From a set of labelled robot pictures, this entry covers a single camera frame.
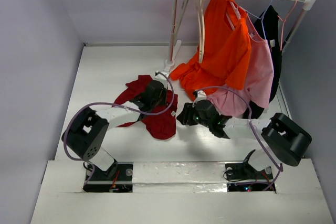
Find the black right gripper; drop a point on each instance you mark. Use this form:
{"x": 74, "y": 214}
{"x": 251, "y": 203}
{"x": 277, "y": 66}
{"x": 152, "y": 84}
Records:
{"x": 189, "y": 114}

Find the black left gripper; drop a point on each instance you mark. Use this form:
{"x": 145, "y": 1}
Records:
{"x": 164, "y": 92}

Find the dark red t shirt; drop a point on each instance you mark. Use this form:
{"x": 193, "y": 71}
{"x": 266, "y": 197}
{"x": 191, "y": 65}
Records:
{"x": 162, "y": 126}

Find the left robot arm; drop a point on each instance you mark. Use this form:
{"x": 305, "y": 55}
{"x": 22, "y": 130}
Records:
{"x": 86, "y": 131}

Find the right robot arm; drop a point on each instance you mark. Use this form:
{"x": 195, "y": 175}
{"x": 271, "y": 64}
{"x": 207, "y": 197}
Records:
{"x": 282, "y": 141}

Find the pink t shirt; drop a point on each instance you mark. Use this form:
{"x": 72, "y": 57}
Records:
{"x": 258, "y": 82}

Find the orange t shirt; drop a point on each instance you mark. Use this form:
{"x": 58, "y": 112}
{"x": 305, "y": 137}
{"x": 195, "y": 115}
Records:
{"x": 226, "y": 54}

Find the white plastic hanger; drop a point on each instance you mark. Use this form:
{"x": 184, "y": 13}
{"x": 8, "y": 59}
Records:
{"x": 231, "y": 8}

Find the black t shirt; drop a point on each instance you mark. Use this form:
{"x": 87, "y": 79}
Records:
{"x": 268, "y": 30}

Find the beige wooden hanger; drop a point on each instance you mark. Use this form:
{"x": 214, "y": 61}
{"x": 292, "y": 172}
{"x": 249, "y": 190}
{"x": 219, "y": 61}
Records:
{"x": 199, "y": 5}

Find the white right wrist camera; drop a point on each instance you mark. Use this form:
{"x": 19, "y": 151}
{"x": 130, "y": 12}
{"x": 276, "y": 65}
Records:
{"x": 199, "y": 95}

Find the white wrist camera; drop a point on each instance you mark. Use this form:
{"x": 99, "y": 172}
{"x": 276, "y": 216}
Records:
{"x": 162, "y": 77}
{"x": 199, "y": 95}

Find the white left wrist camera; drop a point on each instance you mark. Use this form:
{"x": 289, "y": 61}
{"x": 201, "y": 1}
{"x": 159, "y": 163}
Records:
{"x": 162, "y": 77}

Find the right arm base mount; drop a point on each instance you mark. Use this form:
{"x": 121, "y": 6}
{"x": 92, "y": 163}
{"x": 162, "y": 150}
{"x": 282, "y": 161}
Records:
{"x": 242, "y": 177}

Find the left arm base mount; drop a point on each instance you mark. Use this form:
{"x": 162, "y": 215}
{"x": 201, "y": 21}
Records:
{"x": 119, "y": 181}

